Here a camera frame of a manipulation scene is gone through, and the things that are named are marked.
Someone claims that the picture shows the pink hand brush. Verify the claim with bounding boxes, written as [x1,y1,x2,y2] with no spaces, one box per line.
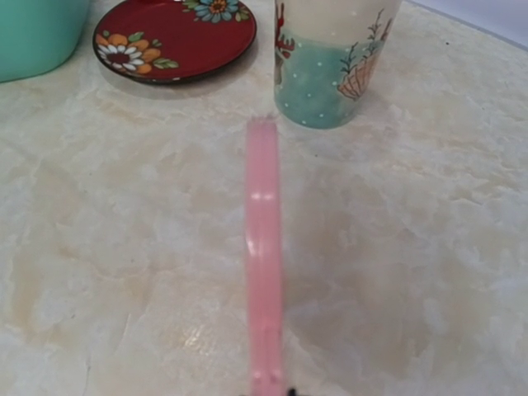
[244,117,287,396]

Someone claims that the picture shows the beige printed cup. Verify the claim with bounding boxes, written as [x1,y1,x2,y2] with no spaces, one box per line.
[274,0,401,130]

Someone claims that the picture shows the red floral round plate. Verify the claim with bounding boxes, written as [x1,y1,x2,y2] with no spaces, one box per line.
[92,1,257,85]

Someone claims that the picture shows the mint green waste bin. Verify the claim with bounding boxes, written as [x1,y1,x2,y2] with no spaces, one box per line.
[1,0,90,83]

